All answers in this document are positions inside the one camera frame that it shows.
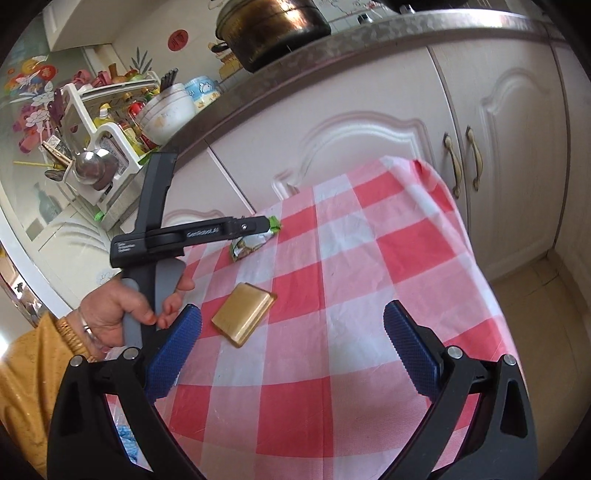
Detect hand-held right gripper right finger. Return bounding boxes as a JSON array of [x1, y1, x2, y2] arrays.
[[383, 300, 539, 480]]

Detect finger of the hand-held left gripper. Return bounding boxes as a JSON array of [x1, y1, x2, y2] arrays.
[[223, 214, 271, 238]]

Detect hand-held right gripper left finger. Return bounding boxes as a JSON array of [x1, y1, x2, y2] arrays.
[[46, 305, 208, 480]]

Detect green snack wrapper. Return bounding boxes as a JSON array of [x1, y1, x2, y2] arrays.
[[230, 216, 282, 263]]

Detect gold snack packet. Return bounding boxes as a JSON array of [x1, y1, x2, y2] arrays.
[[211, 282, 278, 348]]

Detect clear plastic bag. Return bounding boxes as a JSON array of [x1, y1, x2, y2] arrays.
[[104, 351, 141, 469]]

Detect person's left forearm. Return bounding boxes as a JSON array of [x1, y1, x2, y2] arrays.
[[0, 314, 105, 480]]

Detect person's left hand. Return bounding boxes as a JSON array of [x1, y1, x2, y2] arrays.
[[78, 272, 197, 352]]

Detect steel ladle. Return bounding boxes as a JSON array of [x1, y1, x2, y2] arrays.
[[71, 148, 120, 191]]

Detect red checkered tablecloth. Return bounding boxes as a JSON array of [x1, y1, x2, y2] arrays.
[[104, 156, 518, 480]]

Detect white dish rack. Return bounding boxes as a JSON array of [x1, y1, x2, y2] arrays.
[[60, 78, 160, 232]]

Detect large white bowl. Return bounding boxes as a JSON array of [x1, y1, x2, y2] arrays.
[[139, 85, 197, 146]]

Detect white and blue ceramic jar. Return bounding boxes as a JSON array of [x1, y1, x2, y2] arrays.
[[185, 76, 221, 114]]

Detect dark cooking pot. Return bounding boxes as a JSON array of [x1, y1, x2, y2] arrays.
[[215, 0, 333, 73]]

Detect steel-edged kitchen counter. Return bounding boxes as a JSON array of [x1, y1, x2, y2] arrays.
[[139, 7, 591, 164]]

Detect brass cabinet handle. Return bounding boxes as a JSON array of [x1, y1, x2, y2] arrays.
[[442, 131, 462, 199], [464, 126, 484, 192]]

